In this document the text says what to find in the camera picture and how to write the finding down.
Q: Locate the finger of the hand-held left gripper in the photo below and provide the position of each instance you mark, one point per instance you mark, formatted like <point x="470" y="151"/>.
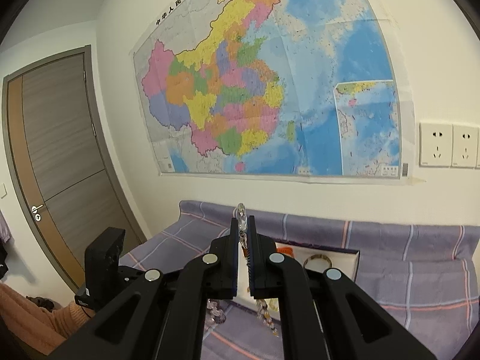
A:
<point x="235" y="262"/>
<point x="252" y="270"/>

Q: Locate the orange silicone wristband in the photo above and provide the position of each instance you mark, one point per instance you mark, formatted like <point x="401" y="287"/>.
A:
<point x="285" y="250"/>

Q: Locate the amber bangle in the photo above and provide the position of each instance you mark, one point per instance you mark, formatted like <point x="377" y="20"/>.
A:
<point x="318" y="257"/>

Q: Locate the purple shallow cardboard box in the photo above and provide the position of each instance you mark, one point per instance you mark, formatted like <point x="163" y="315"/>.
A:
<point x="347" y="261"/>

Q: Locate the person's left forearm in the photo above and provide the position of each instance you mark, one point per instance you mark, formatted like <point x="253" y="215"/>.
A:
<point x="30" y="318"/>

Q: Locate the dark hanging clothing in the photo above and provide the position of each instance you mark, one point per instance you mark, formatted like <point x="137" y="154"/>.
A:
<point x="3" y="247"/>

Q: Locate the brown wooden door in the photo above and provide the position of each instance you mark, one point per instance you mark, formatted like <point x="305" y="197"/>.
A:
<point x="63" y="138"/>

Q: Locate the purple plaid blanket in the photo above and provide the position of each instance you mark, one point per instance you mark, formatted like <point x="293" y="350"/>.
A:
<point x="412" y="270"/>

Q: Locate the colourful wall map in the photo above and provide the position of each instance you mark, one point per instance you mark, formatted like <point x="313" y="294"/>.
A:
<point x="262" y="82"/>

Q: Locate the white wall socket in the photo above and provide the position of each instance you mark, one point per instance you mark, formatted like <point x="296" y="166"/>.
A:
<point x="435" y="144"/>
<point x="465" y="145"/>

